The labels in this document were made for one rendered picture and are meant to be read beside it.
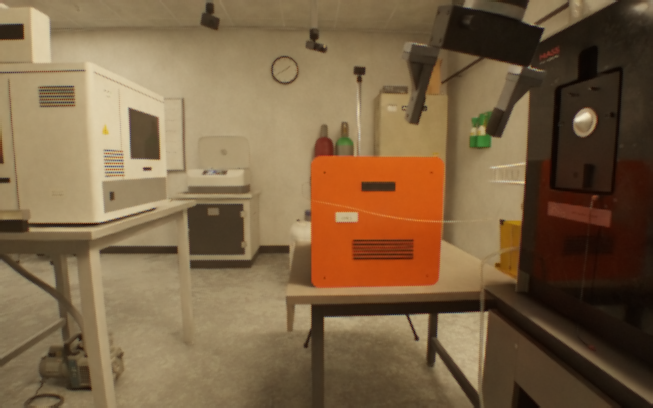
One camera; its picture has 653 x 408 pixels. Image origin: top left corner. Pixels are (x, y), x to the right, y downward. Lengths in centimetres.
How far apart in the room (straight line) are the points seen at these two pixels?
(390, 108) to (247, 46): 189
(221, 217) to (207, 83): 172
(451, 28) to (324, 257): 77
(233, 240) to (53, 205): 242
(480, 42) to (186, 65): 419
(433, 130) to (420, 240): 298
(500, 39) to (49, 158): 129
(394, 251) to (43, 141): 121
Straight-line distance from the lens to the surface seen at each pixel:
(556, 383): 92
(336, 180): 101
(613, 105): 87
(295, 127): 411
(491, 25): 49
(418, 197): 107
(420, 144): 393
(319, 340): 112
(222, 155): 406
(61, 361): 215
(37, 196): 141
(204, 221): 362
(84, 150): 130
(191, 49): 455
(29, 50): 145
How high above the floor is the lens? 110
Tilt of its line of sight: 6 degrees down
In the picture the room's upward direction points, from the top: straight up
